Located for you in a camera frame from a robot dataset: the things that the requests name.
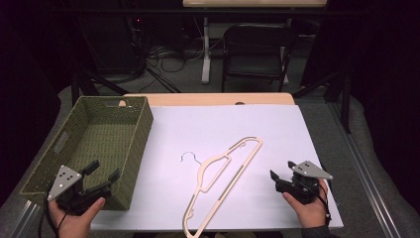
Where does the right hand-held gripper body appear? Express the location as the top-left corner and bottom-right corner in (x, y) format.
(274, 160), (334, 205)

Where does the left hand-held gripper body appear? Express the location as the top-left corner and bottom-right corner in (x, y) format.
(47, 165), (112, 216)

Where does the green woven basket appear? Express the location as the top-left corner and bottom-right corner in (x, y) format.
(20, 95), (155, 211)

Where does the beige clothes hanger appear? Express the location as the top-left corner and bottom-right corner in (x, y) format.
(179, 136), (264, 238)

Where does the person's right hand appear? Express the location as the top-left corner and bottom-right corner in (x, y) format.
(281, 178), (330, 229)

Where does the person's left hand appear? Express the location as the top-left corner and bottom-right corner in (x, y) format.
(48, 196), (107, 238)

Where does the white table mat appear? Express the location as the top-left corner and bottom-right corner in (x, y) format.
(91, 104), (345, 231)

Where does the dark sleeve cuff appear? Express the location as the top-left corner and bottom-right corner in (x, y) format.
(300, 224), (333, 238)

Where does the black metal stand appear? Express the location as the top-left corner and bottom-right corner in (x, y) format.
(291, 67), (353, 135)
(70, 70), (130, 107)

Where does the black folding chair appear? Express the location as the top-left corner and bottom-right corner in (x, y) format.
(221, 23), (297, 93)

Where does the white desk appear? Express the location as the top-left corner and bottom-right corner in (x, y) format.
(181, 0), (328, 84)

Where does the black cable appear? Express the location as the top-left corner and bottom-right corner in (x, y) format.
(312, 165), (340, 227)
(37, 190), (68, 238)

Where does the bundle of floor cables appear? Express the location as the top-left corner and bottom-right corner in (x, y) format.
(132, 16), (226, 93)

